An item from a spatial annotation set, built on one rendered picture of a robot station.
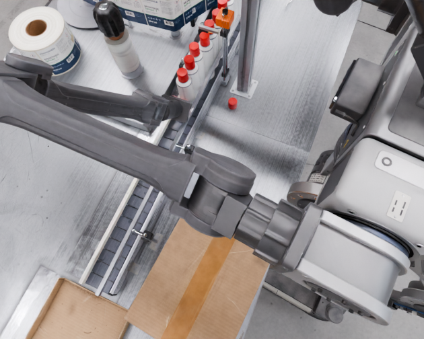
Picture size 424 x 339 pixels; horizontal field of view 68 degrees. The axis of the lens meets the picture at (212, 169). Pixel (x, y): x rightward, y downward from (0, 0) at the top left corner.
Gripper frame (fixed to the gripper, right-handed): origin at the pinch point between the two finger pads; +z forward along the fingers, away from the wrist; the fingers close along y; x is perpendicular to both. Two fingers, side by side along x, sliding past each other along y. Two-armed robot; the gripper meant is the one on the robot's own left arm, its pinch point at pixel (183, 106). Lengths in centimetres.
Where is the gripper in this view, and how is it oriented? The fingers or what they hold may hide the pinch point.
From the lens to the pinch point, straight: 112.0
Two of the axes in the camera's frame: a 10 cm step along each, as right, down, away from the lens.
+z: 2.5, -2.6, 9.3
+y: -9.3, -3.4, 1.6
